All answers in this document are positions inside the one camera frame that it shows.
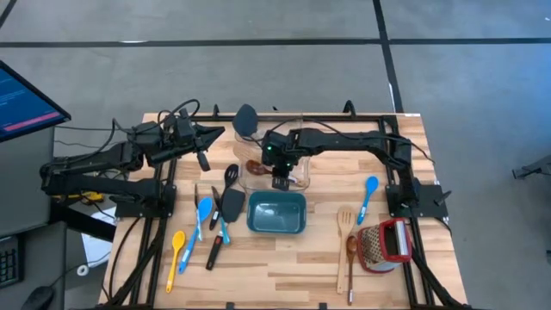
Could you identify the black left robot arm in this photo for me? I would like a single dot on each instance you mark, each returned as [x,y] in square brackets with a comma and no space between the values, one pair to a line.
[86,161]

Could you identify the metal-tipped dark wooden spoon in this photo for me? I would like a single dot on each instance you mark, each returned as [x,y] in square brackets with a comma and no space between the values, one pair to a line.
[351,245]

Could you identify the black slotted spatula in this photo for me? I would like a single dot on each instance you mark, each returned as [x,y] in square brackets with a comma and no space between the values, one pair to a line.
[231,172]

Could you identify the round black spatula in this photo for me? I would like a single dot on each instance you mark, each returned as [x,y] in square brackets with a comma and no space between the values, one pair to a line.
[245,120]

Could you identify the short blue silicone spoon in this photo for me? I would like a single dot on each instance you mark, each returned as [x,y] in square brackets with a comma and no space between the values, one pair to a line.
[371,183]

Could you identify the white paper sheet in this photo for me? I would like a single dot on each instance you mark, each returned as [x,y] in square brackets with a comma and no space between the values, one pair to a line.
[97,245]

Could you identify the slim white utensil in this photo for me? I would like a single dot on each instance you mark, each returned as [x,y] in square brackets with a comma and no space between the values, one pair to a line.
[199,228]

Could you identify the dark brown wooden spoon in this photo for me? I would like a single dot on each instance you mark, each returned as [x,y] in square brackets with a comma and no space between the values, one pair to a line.
[257,168]

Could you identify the yellow silicone spoon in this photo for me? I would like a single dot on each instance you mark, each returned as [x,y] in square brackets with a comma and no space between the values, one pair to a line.
[178,241]

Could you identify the square black spatula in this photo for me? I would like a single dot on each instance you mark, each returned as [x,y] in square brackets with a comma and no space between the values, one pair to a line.
[233,204]

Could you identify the long blue silicone spoon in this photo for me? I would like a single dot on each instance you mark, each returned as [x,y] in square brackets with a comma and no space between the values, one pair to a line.
[204,207]

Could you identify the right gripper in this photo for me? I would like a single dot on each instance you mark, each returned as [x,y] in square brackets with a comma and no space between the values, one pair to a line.
[280,153]

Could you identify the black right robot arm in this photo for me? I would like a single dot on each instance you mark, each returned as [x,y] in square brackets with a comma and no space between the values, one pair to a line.
[344,140]

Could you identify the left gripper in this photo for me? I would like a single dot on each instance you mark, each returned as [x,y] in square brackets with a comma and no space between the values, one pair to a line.
[181,135]

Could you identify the black keyboard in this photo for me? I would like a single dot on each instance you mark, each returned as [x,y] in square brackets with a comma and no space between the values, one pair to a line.
[8,260]

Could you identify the black computer mouse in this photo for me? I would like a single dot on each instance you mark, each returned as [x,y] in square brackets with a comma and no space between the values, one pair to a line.
[39,298]

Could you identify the computer monitor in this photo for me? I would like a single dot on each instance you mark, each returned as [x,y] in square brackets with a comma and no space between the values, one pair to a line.
[21,107]

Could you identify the teal plastic bin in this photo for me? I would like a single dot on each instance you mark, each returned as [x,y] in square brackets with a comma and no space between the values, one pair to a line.
[275,213]

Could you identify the clear plastic bin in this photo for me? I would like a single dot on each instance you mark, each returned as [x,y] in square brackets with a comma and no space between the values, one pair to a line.
[303,172]

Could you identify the red-framed box grater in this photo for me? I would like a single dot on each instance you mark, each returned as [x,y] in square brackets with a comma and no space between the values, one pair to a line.
[379,249]

